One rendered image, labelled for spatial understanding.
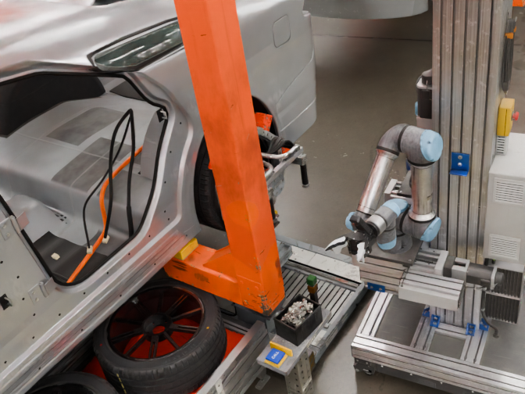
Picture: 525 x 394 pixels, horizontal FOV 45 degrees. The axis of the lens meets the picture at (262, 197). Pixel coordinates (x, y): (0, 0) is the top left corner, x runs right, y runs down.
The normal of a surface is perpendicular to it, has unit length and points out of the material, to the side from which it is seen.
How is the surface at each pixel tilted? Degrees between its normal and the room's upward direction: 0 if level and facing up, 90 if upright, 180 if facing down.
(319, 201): 0
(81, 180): 10
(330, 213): 0
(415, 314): 0
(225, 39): 90
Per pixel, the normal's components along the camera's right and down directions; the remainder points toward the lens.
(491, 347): -0.15, -0.80
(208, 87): -0.55, 0.54
